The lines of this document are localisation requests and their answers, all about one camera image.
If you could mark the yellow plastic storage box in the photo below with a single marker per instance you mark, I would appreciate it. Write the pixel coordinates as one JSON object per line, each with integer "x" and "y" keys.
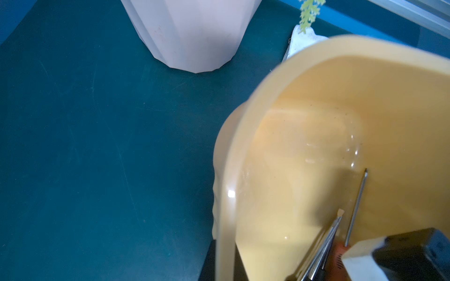
{"x": 286, "y": 160}

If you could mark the orange handle screwdriver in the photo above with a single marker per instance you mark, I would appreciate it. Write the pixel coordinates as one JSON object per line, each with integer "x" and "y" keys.
{"x": 336, "y": 270}

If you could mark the black ribbed handle screwdriver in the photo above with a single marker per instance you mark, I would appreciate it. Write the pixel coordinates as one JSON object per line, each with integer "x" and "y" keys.
{"x": 315, "y": 263}

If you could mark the pink pot with flowers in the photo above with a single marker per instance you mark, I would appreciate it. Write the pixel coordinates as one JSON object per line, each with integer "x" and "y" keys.
{"x": 194, "y": 36}

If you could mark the beige work glove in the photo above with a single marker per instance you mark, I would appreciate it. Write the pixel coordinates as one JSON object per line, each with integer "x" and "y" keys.
{"x": 301, "y": 39}

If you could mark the aluminium back frame bar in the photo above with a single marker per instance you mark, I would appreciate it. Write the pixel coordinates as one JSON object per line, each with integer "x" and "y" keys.
{"x": 431, "y": 14}

